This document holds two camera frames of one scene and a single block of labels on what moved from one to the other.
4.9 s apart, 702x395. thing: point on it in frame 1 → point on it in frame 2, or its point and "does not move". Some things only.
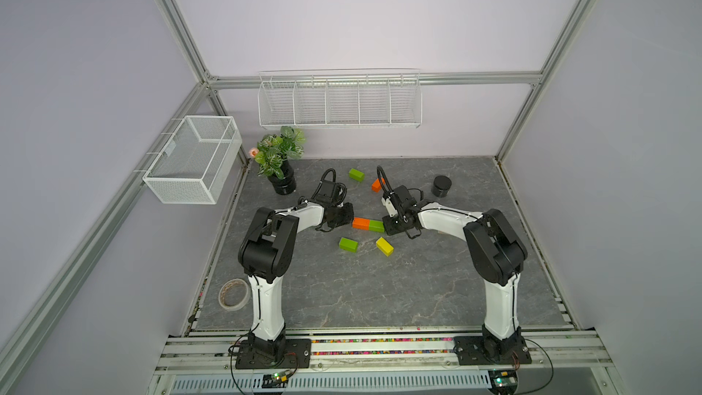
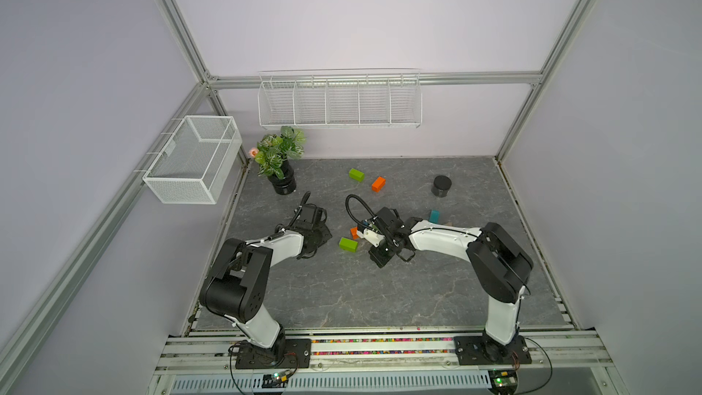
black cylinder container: [441, 186] does not move
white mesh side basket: [195, 163] does not move
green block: [349, 245] does not move
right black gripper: [388, 228] → [377, 259]
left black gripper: [349, 216] → [325, 235]
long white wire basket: [340, 99] does not move
